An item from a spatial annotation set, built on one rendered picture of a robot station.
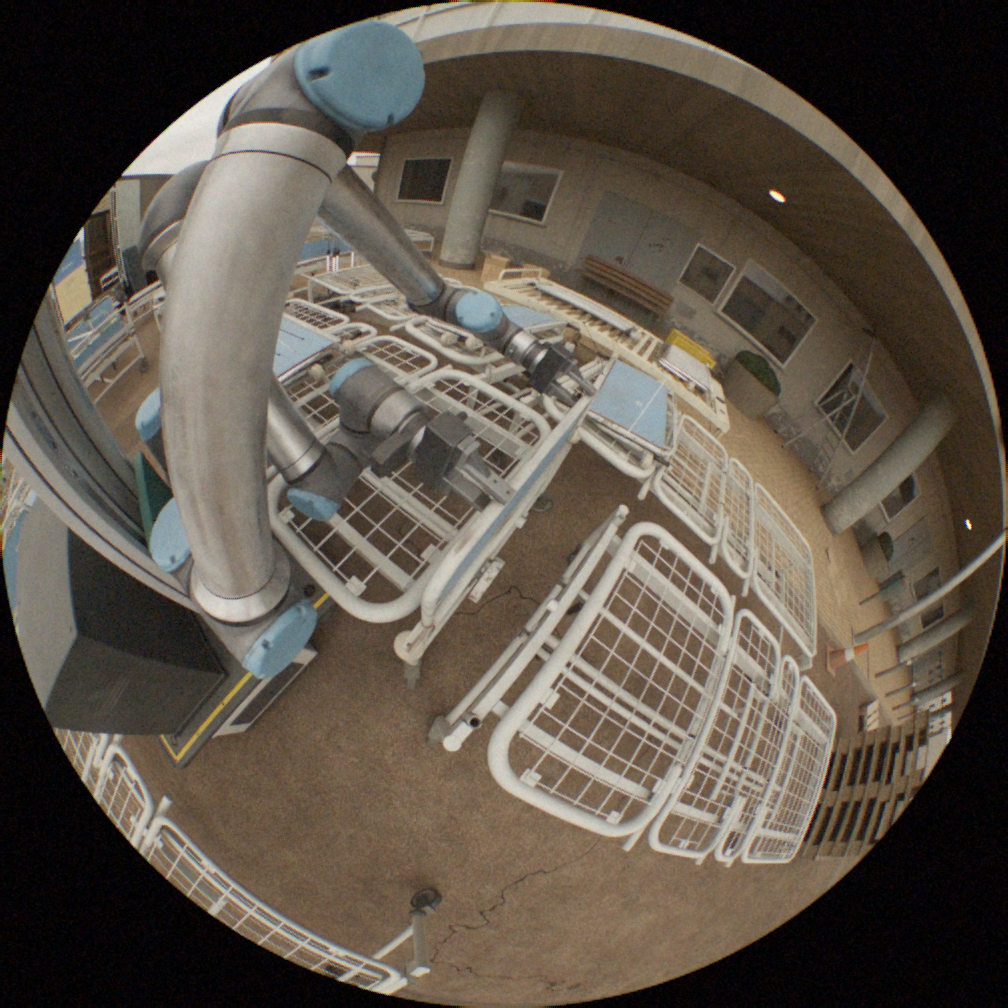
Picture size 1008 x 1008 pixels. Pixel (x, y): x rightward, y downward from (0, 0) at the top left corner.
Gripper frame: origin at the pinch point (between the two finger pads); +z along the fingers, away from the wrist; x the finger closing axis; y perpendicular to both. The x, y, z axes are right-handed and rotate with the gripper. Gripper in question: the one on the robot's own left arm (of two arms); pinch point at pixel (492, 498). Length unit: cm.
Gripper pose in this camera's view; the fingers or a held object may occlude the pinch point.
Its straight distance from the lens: 45.0
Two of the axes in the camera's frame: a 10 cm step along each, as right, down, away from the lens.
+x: -3.9, 4.4, 8.1
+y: 5.1, -6.3, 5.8
